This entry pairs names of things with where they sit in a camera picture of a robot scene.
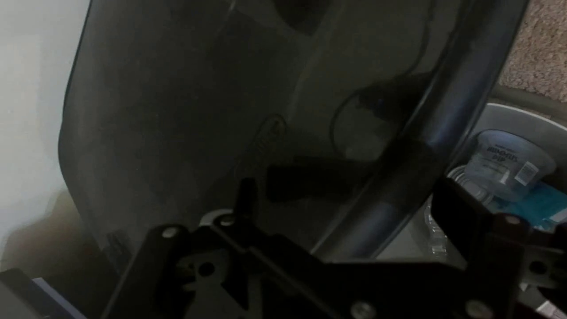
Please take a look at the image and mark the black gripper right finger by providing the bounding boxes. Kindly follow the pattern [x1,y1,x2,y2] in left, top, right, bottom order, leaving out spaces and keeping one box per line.
[432,176,567,319]

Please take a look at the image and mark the clear plastic cup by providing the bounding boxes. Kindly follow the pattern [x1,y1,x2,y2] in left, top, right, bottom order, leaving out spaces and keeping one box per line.
[458,130,557,204]

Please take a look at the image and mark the blue wrapper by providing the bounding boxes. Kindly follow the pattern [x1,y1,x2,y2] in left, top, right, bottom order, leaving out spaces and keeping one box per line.
[499,181,567,227]

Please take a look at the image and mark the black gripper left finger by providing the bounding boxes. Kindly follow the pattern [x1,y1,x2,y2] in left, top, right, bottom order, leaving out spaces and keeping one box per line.
[98,178,332,319]

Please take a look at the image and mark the small grey wastebasket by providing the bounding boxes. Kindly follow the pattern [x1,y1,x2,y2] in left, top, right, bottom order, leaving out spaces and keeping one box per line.
[377,86,567,263]

